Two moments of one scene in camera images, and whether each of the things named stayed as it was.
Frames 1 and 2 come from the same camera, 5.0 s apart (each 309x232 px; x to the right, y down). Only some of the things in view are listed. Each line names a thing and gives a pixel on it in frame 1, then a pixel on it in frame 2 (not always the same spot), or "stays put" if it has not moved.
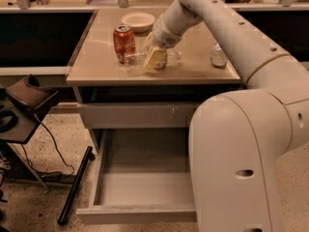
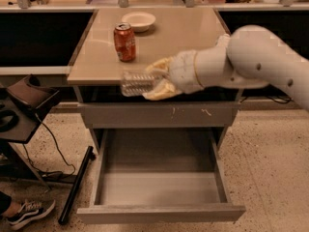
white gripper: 164,34 -> 182,72
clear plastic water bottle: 136,60 -> 138,82
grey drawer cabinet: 126,80 stays put
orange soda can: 124,43 stays put
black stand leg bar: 89,156 stays put
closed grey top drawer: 138,115 stays put
